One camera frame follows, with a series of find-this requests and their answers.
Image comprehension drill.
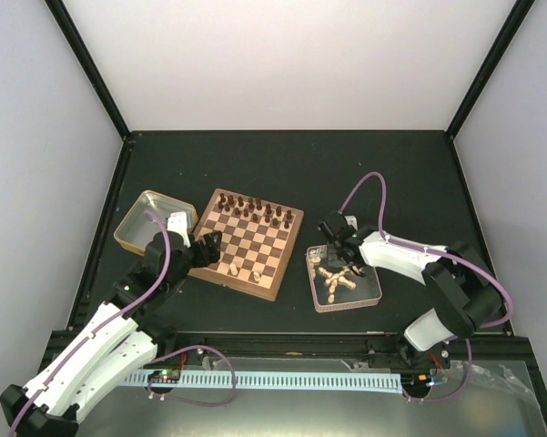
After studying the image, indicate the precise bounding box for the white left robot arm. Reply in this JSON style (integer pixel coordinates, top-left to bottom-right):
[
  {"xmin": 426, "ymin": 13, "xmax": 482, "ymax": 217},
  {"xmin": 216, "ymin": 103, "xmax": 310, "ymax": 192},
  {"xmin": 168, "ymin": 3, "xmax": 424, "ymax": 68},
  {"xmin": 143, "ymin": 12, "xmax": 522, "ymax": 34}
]
[{"xmin": 0, "ymin": 229, "xmax": 222, "ymax": 436}]

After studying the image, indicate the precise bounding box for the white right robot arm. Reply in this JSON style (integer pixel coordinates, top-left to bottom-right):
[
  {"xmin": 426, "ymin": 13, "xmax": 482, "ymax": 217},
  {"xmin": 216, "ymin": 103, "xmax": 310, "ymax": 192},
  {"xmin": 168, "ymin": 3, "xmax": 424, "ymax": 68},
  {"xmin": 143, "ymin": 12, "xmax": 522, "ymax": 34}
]
[{"xmin": 318, "ymin": 212, "xmax": 509, "ymax": 367}]

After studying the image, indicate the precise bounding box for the light pieces pile in tray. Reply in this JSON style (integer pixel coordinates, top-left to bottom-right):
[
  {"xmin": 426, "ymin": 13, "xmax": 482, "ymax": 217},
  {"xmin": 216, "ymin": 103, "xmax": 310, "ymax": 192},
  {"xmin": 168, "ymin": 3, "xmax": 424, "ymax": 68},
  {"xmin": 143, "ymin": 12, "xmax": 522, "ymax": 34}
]
[{"xmin": 308, "ymin": 256, "xmax": 357, "ymax": 294}]

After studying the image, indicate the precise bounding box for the left controller board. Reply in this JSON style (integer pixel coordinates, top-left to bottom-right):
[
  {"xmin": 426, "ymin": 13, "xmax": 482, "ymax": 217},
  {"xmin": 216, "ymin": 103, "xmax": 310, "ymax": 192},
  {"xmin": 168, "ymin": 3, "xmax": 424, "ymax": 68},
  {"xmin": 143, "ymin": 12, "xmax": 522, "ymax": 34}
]
[{"xmin": 147, "ymin": 370, "xmax": 180, "ymax": 384}]

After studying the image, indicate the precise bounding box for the controller board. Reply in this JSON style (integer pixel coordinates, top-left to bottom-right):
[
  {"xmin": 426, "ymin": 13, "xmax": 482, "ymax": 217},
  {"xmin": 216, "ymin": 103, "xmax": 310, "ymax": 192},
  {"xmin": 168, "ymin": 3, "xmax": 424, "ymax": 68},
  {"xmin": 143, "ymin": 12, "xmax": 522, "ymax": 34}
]
[
  {"xmin": 147, "ymin": 370, "xmax": 180, "ymax": 384},
  {"xmin": 400, "ymin": 373, "xmax": 449, "ymax": 389}
]

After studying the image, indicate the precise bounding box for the right controller board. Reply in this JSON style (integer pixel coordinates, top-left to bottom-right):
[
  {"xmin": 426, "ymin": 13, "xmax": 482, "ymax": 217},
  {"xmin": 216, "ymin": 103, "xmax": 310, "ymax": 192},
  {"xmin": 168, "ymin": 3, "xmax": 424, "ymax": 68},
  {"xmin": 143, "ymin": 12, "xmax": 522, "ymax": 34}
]
[{"xmin": 400, "ymin": 373, "xmax": 449, "ymax": 389}]

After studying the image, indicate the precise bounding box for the yellow metal tin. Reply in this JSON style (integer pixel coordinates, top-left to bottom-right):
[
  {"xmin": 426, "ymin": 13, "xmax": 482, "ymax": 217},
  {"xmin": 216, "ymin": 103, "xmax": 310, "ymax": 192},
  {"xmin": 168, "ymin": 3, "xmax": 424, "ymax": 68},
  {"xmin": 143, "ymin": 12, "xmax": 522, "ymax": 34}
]
[{"xmin": 114, "ymin": 190, "xmax": 198, "ymax": 255}]

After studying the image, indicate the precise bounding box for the wooden chessboard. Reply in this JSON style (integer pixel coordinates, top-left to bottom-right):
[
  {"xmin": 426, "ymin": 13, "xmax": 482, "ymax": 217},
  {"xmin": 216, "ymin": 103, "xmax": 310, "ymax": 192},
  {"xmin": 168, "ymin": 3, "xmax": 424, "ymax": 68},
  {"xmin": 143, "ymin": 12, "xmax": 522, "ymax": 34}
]
[{"xmin": 190, "ymin": 188, "xmax": 304, "ymax": 301}]

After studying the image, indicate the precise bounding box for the pink plastic tray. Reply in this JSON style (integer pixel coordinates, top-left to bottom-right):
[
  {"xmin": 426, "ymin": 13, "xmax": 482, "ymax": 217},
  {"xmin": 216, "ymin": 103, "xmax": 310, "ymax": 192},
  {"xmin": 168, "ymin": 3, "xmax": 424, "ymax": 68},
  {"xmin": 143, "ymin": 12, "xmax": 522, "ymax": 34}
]
[{"xmin": 306, "ymin": 245, "xmax": 382, "ymax": 313}]

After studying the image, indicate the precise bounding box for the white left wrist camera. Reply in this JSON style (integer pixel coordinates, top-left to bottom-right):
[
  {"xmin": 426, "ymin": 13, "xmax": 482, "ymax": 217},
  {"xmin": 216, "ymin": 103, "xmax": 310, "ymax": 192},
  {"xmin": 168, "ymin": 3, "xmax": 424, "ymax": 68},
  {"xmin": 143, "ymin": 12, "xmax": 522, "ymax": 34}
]
[{"xmin": 167, "ymin": 211, "xmax": 190, "ymax": 248}]

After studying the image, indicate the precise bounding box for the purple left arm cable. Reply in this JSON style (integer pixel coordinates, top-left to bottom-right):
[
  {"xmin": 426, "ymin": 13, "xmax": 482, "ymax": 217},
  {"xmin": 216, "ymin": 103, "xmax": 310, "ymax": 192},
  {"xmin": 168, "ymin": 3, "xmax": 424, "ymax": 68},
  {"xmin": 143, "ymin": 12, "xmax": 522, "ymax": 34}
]
[{"xmin": 6, "ymin": 209, "xmax": 172, "ymax": 437}]

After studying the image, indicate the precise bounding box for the black front rail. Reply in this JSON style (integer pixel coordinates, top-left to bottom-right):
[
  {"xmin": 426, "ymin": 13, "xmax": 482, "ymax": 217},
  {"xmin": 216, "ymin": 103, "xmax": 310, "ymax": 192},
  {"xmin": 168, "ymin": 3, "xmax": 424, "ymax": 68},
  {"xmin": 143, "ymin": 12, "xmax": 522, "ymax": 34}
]
[{"xmin": 175, "ymin": 332, "xmax": 399, "ymax": 358}]

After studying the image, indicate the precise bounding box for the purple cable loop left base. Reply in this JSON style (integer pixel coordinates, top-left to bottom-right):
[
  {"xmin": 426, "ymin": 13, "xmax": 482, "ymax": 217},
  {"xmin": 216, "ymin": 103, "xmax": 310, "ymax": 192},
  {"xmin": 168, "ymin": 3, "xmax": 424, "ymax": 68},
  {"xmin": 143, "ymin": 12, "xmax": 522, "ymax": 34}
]
[{"xmin": 148, "ymin": 345, "xmax": 238, "ymax": 408}]

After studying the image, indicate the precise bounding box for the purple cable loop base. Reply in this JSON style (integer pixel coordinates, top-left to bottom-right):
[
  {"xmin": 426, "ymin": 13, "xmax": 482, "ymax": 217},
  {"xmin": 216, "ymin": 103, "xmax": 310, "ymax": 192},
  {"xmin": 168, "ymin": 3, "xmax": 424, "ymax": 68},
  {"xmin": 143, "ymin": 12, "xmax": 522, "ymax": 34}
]
[
  {"xmin": 148, "ymin": 345, "xmax": 238, "ymax": 408},
  {"xmin": 401, "ymin": 339, "xmax": 474, "ymax": 405}
]

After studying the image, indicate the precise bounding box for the white slotted cable duct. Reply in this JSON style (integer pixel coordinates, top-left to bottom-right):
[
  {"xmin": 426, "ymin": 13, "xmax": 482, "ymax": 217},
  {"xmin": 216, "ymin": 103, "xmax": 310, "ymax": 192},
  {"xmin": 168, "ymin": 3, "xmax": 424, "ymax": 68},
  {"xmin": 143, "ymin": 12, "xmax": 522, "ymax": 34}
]
[{"xmin": 120, "ymin": 369, "xmax": 402, "ymax": 394}]

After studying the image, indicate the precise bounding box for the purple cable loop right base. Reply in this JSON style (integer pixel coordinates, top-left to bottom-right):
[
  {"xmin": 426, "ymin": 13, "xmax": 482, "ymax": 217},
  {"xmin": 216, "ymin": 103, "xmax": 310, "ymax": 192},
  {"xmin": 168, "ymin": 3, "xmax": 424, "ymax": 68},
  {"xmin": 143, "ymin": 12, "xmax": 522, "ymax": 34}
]
[{"xmin": 401, "ymin": 339, "xmax": 474, "ymax": 405}]

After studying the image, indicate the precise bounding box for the black frame post left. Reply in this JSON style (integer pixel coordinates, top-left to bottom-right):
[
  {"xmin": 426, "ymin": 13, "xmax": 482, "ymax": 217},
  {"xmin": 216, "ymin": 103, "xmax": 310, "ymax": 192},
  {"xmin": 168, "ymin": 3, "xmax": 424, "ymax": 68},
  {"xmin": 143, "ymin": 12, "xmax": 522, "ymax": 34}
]
[{"xmin": 45, "ymin": 0, "xmax": 131, "ymax": 140}]

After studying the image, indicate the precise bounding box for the black frame post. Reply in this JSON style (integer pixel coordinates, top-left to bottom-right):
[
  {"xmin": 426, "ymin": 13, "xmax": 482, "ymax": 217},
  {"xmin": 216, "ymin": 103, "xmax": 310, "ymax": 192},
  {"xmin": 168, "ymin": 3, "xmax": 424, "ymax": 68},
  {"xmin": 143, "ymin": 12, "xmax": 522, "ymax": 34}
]
[
  {"xmin": 45, "ymin": 0, "xmax": 131, "ymax": 140},
  {"xmin": 446, "ymin": 0, "xmax": 535, "ymax": 140}
]

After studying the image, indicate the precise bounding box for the black frame post right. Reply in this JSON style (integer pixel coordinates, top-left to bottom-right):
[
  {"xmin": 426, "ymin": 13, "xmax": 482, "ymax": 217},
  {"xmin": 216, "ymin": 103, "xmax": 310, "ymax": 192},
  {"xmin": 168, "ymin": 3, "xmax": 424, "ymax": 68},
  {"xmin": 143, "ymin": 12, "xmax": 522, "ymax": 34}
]
[{"xmin": 446, "ymin": 0, "xmax": 535, "ymax": 140}]

